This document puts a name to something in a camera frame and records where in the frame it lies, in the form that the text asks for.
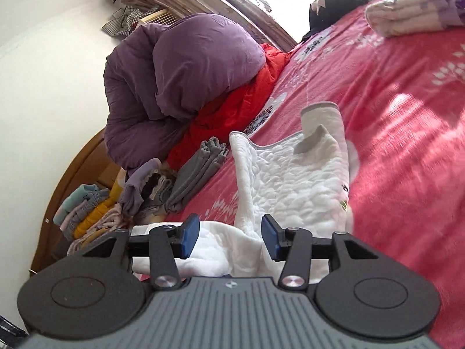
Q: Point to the pile of folded small clothes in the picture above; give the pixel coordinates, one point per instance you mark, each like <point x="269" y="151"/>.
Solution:
<point x="72" y="167"/>

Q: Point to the red quilt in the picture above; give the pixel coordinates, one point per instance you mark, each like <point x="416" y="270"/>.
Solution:
<point x="232" y="109"/>

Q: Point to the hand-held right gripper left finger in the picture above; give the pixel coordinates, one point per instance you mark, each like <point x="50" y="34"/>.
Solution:
<point x="189" y="236"/>

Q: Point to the purple duvet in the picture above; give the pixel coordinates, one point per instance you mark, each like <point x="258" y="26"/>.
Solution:
<point x="174" y="80"/>

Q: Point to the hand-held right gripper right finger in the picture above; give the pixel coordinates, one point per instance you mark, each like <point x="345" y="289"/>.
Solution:
<point x="270" y="236"/>

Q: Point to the brown patterned curtain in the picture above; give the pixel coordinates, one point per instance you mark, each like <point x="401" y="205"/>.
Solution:
<point x="218" y="3"/>

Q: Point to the black garment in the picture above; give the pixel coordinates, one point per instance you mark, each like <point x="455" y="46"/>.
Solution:
<point x="338" y="11"/>

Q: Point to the dark folded cloth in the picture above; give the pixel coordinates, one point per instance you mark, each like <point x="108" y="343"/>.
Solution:
<point x="158" y="192"/>

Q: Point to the checkered cloth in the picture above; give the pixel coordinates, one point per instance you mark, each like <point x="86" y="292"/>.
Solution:
<point x="120" y="21"/>

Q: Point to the pink floral blanket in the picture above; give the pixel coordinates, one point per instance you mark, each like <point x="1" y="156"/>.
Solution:
<point x="399" y="134"/>

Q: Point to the white quilted garment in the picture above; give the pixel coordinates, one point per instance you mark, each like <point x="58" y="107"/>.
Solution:
<point x="290" y="181"/>

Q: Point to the beige slatted cover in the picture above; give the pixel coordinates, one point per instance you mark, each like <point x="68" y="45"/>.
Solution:
<point x="160" y="18"/>

